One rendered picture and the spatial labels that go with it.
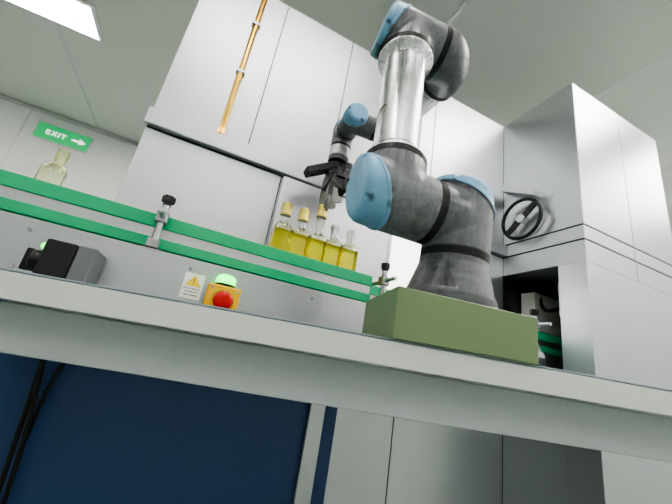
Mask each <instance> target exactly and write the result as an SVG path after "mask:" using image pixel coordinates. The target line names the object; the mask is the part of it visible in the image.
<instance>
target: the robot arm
mask: <svg viewBox="0 0 672 504"><path fill-rule="evenodd" d="M370 55H371V56H372V57H373V58H374V59H375V60H378V68H379V71H380V74H381V75H382V77H383V80H382V86H381V93H380V100H379V107H378V114H377V118H375V117H373V116H370V115H369V113H368V110H367V108H366V107H365V106H364V105H363V104H361V103H358V102H355V103H352V104H350V105H349V106H348V107H347V109H346V110H345V112H344V113H343V116H342V118H341V119H340V120H339V121H337V122H336V123H335V126H334V128H333V135H332V140H331V145H330V150H329V155H328V162H325V163H320V164H315V165H310V166H307V167H306V169H305V170H304V172H303V173H304V176H305V178H309V177H314V176H319V175H324V174H325V177H324V179H323V183H322V189H321V193H320V199H319V205H320V204H324V208H325V211H328V209H335V208H336V204H335V203H342V202H343V199H342V198H341V197H342V196H343V195H344V194H345V193H346V197H345V203H346V210H347V213H348V215H349V217H350V218H351V219H352V220H353V221H354V222H356V223H358V224H361V225H363V226H366V227H367V228H368V229H370V230H374V231H376V230H377V231H380V232H384V233H387V234H390V235H393V236H396V237H399V238H402V239H405V240H408V241H411V242H414V243H418V244H420V245H421V250H420V257H419V263H418V265H417V267H416V269H415V271H414V273H413V275H412V277H411V279H410V281H409V283H408V285H407V288H411V289H415V290H420V291H424V292H428V293H432V294H437V295H441V296H445V297H449V298H454V299H458V300H462V301H466V302H471V303H475V304H479V305H483V306H488V307H492V308H496V309H498V303H497V301H496V300H495V297H494V291H493V286H492V282H491V278H490V273H489V265H490V254H491V243H492V231H493V221H494V219H495V208H494V195H493V192H492V190H491V189H490V188H489V187H488V186H487V185H486V184H485V183H484V182H482V181H481V180H479V179H477V178H475V177H472V176H469V175H464V174H461V175H460V176H457V175H456V174H446V175H442V176H440V177H438V178H433V177H431V176H428V175H427V158H426V155H425V154H424V152H423V151H422V150H421V149H420V136H421V122H422V117H423V116H424V115H425V114H426V113H427V112H429V111H430V110H431V109H432V108H433V107H434V106H435V105H436V104H438V103H439V102H444V101H446V100H448V99H449V98H450V97H452V96H453V95H454V94H455V93H456V92H457V91H458V89H459V88H460V87H461V85H462V84H463V82H464V80H465V78H466V75H467V72H468V68H469V58H470V55H469V48H468V45H467V42H466V40H465V38H464V37H463V35H462V34H461V33H460V32H459V31H458V30H457V29H455V28H453V27H451V26H449V25H447V24H445V23H443V22H441V21H439V20H437V19H436V18H434V17H432V16H430V15H428V14H426V13H424V12H422V11H420V10H418V9H417V8H415V7H413V6H412V4H407V3H404V2H402V1H395V2H394V3H393V4H392V6H391V8H390V9H389V11H388V13H387V15H386V17H385V19H384V22H383V24H382V26H381V28H380V30H379V32H378V35H377V37H376V39H375V41H374V44H373V46H372V49H371V52H370ZM356 136H359V137H362V138H364V139H367V140H369V141H372V142H373V146H371V147H370V148H369V149H368V150H367V151H366V152H365V153H362V154H361V155H360V156H359V157H358V158H357V159H356V161H355V163H354V165H353V164H352V163H349V157H350V151H351V145H352V142H353V140H354V138H355V137H356ZM352 166H353V167H352Z"/></svg>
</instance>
